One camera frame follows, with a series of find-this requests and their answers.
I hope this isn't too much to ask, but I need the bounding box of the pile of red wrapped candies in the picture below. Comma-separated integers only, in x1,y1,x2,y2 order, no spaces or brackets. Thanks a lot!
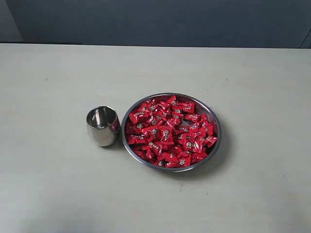
125,95,218,168

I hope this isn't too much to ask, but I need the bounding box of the stainless steel cup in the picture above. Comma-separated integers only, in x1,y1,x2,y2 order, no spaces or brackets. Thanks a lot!
86,106,121,147

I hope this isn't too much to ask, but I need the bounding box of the round metal bowl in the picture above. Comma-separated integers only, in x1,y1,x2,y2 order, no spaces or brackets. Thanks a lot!
121,92,222,173

